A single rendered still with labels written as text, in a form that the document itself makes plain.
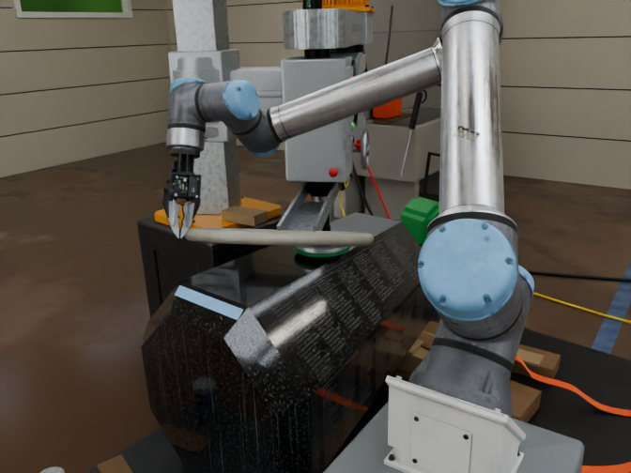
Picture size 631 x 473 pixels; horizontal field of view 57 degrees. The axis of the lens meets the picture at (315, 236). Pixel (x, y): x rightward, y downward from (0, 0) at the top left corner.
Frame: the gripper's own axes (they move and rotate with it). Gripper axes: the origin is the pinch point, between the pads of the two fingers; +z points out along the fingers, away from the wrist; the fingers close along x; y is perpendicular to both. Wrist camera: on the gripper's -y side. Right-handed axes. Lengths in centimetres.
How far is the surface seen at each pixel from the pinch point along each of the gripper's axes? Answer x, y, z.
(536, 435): 67, 49, 39
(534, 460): 63, 54, 41
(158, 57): 39, -770, -299
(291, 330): 40, -33, 28
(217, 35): 24, -113, -95
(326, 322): 55, -39, 26
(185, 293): 9, -55, 18
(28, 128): -122, -676, -150
